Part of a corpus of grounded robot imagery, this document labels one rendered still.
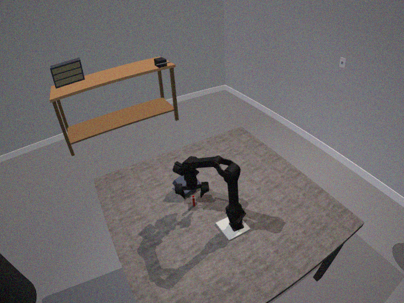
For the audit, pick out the grey sloped panel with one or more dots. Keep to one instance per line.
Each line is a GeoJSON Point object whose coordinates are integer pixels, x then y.
{"type": "Point", "coordinates": [181, 180]}

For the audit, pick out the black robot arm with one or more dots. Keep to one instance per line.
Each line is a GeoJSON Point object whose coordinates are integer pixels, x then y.
{"type": "Point", "coordinates": [234, 210]}

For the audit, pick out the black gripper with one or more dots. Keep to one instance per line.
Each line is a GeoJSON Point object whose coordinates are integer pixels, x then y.
{"type": "Point", "coordinates": [191, 185]}

